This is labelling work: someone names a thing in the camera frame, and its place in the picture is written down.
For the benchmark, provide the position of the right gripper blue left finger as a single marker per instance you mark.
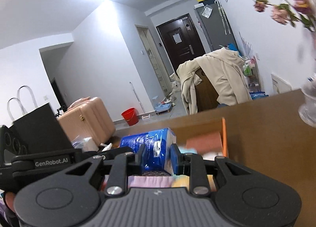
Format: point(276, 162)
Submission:
point(121, 167)

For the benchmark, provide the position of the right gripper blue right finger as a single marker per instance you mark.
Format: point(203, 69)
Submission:
point(193, 166)

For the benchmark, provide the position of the orange pink sponge block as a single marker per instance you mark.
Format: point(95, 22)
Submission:
point(206, 143)

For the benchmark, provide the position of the blue tissue pack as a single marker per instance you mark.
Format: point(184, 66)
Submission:
point(157, 143)

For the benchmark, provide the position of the person left hand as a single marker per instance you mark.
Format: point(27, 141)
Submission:
point(7, 202)

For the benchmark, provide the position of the yellow fluffy toy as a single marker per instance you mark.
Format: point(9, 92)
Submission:
point(184, 181)

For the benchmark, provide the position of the cardboard box red orange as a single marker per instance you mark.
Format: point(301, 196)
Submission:
point(183, 133)

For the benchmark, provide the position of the black paper bag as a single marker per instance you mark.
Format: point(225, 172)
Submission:
point(39, 129)

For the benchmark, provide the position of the red plastic bucket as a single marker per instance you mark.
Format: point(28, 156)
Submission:
point(130, 116)

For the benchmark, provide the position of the white mop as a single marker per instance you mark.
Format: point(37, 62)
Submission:
point(145, 116)

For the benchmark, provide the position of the pink suitcase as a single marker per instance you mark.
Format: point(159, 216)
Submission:
point(87, 117)

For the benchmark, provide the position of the blue pet feeding tray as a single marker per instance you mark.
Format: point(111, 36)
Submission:
point(165, 106)

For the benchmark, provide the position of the brown wooden chair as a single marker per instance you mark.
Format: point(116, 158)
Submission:
point(205, 93)

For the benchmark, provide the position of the white dog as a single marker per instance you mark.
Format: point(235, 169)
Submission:
point(175, 84)

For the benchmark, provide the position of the beige coat on chair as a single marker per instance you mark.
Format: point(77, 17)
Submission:
point(224, 70)

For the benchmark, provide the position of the white panel heater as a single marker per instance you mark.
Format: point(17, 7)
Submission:
point(279, 85)

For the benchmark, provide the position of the dark entrance door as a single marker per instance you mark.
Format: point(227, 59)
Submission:
point(181, 40)

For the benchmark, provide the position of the clear plastic cup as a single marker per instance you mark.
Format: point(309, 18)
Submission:
point(307, 111)

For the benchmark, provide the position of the grey refrigerator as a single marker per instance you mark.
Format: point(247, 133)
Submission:
point(215, 26)

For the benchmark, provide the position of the dried pink rose bouquet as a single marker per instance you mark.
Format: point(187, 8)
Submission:
point(290, 12)

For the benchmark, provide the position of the white appliance with cable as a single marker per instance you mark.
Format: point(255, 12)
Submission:
point(88, 145)

